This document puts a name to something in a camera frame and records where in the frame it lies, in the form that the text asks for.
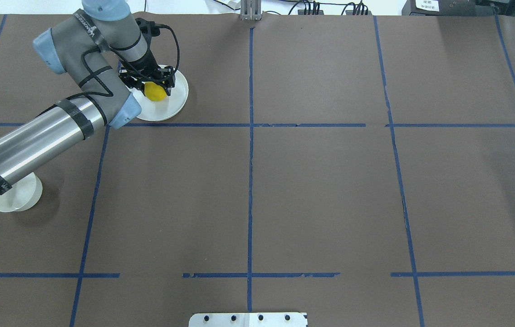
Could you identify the white bowl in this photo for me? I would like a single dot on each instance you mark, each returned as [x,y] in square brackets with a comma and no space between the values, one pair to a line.
[23,196]

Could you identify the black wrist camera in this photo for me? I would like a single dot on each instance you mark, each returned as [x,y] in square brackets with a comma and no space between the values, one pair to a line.
[149,29]

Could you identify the yellow lemon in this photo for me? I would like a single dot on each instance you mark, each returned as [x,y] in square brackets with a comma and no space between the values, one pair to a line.
[154,92]

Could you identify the white plate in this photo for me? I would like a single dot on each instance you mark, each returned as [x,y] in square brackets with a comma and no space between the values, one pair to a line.
[167,108]

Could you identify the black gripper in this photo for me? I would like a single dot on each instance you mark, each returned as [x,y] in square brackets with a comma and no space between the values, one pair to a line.
[149,64]

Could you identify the metal base plate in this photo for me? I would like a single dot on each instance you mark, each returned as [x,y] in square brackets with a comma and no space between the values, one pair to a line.
[249,319]

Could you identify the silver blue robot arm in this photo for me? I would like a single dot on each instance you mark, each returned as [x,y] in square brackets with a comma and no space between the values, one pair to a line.
[60,86]

